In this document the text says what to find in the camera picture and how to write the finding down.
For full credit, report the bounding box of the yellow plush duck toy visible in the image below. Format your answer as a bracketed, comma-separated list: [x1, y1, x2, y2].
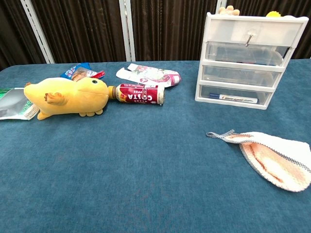
[23, 77, 110, 121]

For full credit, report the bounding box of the white plastic drawer organizer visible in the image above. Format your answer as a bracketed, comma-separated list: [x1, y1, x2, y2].
[194, 12, 310, 110]

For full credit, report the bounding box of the blue red snack packet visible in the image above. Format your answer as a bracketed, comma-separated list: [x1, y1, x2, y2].
[59, 62, 106, 82]

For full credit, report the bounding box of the white slotted upright rail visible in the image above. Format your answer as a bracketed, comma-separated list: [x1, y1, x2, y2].
[118, 0, 136, 62]
[216, 0, 227, 14]
[20, 0, 55, 64]

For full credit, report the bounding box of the red Costa coffee bottle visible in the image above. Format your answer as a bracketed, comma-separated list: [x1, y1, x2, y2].
[107, 83, 166, 105]

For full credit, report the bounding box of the pink cloth with checkered trim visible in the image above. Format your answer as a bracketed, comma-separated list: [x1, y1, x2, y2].
[206, 130, 311, 193]

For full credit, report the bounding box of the silver green pouch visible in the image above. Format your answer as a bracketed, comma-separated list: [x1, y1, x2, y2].
[0, 87, 40, 121]

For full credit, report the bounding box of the blue capped whiteboard marker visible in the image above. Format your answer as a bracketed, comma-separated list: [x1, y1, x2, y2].
[209, 93, 259, 104]

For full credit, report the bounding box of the dark brown curtain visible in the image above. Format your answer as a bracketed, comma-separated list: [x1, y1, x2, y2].
[0, 0, 311, 71]

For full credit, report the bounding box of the white pink floral packet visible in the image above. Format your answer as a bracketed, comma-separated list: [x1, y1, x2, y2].
[115, 63, 182, 89]

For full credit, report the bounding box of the beige plush toy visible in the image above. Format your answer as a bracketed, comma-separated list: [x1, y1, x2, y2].
[218, 5, 241, 17]

